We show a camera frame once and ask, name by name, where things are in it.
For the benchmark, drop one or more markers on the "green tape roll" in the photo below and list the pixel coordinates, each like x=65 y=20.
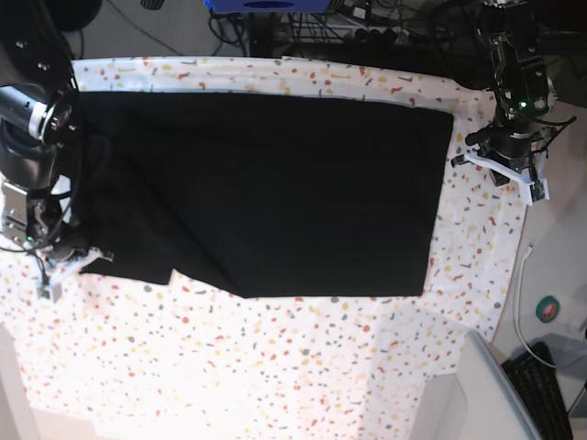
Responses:
x=547 y=309

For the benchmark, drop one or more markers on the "terrazzo pattern tablecloth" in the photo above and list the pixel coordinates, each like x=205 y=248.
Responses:
x=188 y=360

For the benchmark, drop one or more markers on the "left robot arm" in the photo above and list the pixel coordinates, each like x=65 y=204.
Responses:
x=507 y=20

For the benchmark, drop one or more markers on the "white panel left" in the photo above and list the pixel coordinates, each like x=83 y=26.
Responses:
x=17 y=418

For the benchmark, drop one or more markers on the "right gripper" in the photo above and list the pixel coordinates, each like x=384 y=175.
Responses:
x=36 y=220

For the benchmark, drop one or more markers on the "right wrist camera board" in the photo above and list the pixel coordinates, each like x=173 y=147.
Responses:
x=50 y=291

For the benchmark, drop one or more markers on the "white wrist camera board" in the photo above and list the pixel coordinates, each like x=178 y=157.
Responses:
x=539 y=190

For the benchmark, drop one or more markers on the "black keyboard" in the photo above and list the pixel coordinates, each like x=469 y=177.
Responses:
x=538 y=388

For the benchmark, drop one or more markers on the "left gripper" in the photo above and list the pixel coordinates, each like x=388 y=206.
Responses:
x=514 y=146

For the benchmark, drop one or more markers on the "black t-shirt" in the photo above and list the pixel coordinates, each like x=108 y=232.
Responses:
x=263 y=195

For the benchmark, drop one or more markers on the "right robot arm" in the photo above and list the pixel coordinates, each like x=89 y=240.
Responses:
x=41 y=159

